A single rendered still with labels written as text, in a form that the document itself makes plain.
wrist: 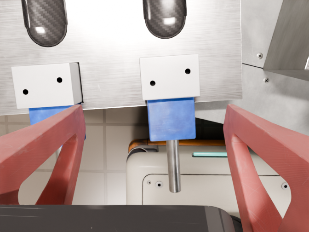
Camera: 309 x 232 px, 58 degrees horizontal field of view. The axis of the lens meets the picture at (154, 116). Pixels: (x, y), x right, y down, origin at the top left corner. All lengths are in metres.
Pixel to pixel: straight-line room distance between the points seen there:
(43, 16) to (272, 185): 0.85
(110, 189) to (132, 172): 0.35
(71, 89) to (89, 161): 0.97
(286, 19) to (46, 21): 0.23
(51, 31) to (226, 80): 0.17
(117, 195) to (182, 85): 1.04
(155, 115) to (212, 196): 0.71
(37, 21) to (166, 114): 0.15
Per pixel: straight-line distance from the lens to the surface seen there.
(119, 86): 0.27
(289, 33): 0.31
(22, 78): 0.26
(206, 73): 0.27
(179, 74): 0.24
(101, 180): 1.23
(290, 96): 0.36
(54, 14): 0.29
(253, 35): 0.34
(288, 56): 0.29
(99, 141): 1.18
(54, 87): 0.25
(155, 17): 0.27
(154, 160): 0.90
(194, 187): 0.92
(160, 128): 0.25
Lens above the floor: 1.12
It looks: 81 degrees down
